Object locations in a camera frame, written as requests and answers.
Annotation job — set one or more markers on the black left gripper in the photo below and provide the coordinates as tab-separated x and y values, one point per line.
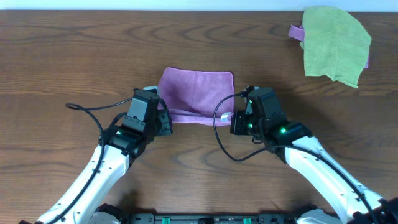
164	114

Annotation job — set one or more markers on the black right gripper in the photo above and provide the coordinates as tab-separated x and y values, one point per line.
237	118

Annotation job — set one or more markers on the purple microfiber cloth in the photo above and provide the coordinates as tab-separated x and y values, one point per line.
192	96

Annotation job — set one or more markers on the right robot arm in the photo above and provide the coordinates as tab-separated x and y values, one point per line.
294	144

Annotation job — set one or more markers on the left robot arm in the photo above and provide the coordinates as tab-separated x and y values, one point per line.
119	145

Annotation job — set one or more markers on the green microfiber cloth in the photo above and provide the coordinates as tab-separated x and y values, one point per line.
335	44

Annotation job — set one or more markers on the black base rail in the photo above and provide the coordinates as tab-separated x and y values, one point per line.
262	218

